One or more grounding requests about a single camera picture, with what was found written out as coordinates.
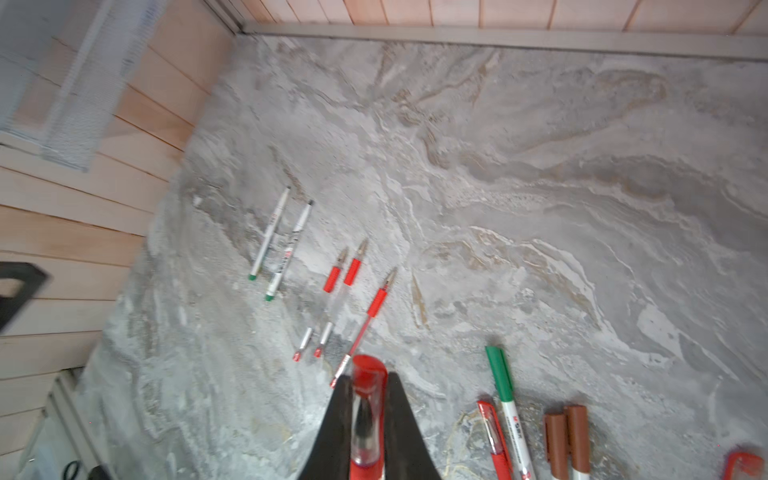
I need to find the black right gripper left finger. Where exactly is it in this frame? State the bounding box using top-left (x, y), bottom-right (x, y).
top-left (298, 375), bottom-right (353, 480)

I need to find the green capped white marker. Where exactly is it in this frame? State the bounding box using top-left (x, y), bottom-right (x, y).
top-left (248, 186), bottom-right (291, 281)

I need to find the white mesh wall shelf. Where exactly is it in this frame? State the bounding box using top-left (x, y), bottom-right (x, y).
top-left (1, 1), bottom-right (167, 171)

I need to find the brown capped marker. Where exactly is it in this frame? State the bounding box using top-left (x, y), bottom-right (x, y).
top-left (544, 413), bottom-right (569, 480)
top-left (564, 405), bottom-right (591, 480)

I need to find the red gel pen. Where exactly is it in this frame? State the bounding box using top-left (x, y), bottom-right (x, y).
top-left (314, 238), bottom-right (368, 358)
top-left (476, 400), bottom-right (513, 480)
top-left (292, 247), bottom-right (349, 362)
top-left (329, 267), bottom-right (397, 389)

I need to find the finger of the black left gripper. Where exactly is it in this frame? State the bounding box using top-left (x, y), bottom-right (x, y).
top-left (1, 262), bottom-right (48, 332)

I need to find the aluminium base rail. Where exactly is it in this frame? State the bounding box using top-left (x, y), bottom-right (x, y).
top-left (14, 368), bottom-right (115, 479)

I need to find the red pen cap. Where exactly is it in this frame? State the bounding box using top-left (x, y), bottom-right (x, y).
top-left (349, 355), bottom-right (388, 480)
top-left (721, 451), bottom-right (765, 480)

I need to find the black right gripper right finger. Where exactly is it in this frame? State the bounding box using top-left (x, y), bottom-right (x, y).
top-left (383, 372), bottom-right (441, 480)

